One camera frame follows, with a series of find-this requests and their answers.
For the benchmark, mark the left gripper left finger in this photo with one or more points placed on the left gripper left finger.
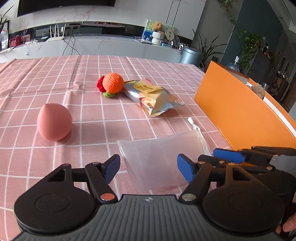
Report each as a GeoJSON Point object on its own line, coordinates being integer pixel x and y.
{"type": "Point", "coordinates": [99, 176]}

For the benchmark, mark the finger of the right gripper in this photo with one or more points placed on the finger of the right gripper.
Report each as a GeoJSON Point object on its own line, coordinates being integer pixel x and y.
{"type": "Point", "coordinates": [257, 154]}
{"type": "Point", "coordinates": [221, 163]}

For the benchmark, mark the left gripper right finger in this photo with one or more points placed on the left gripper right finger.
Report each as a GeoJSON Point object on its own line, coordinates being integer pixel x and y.
{"type": "Point", "coordinates": [197, 176]}

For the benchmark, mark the translucent mesh bag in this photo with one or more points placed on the translucent mesh bag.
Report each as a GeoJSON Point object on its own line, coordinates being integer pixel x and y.
{"type": "Point", "coordinates": [152, 164]}

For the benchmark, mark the pink egg sponge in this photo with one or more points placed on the pink egg sponge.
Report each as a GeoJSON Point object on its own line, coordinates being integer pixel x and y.
{"type": "Point", "coordinates": [54, 121]}

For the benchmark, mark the silver yellow wipes pack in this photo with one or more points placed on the silver yellow wipes pack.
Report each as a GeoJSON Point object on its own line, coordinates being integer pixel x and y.
{"type": "Point", "coordinates": [154, 99]}

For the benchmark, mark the orange crochet ball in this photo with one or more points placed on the orange crochet ball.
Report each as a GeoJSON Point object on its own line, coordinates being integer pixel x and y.
{"type": "Point", "coordinates": [110, 85]}

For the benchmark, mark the brown plush toy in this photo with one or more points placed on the brown plush toy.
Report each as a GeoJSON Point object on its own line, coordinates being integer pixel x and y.
{"type": "Point", "coordinates": [258, 90]}

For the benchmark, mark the person hand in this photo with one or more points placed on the person hand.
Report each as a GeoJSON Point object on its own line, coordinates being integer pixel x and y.
{"type": "Point", "coordinates": [288, 226]}

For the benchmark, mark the orange cardboard box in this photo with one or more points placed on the orange cardboard box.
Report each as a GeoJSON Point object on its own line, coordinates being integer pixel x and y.
{"type": "Point", "coordinates": [243, 118]}

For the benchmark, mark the pink checkered tablecloth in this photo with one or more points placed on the pink checkered tablecloth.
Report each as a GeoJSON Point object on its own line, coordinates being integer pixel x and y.
{"type": "Point", "coordinates": [98, 122]}

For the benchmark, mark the blue water jug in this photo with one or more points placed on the blue water jug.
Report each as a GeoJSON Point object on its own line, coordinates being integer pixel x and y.
{"type": "Point", "coordinates": [234, 65]}

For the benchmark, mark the hanging green vine plant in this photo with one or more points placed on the hanging green vine plant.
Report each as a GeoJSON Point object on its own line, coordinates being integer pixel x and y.
{"type": "Point", "coordinates": [251, 43]}

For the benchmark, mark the grey metal trash bin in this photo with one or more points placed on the grey metal trash bin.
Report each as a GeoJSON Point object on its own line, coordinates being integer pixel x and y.
{"type": "Point", "coordinates": [190, 55]}

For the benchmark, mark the potted long leaf plant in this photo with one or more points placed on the potted long leaf plant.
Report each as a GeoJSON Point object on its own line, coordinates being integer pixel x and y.
{"type": "Point", "coordinates": [206, 49]}

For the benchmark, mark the white marble TV console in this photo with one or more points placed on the white marble TV console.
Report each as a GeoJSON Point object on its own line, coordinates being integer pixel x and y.
{"type": "Point", "coordinates": [93, 45]}

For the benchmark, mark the white wifi router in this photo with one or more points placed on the white wifi router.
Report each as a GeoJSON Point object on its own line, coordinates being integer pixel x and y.
{"type": "Point", "coordinates": [57, 33]}

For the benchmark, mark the small teddy bear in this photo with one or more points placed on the small teddy bear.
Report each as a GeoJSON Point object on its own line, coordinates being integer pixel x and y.
{"type": "Point", "coordinates": [157, 26]}

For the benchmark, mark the green plant in vase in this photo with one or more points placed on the green plant in vase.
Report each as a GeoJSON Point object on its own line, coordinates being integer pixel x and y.
{"type": "Point", "coordinates": [4, 18]}

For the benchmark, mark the black wall television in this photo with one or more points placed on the black wall television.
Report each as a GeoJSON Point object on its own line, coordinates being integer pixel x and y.
{"type": "Point", "coordinates": [30, 6]}

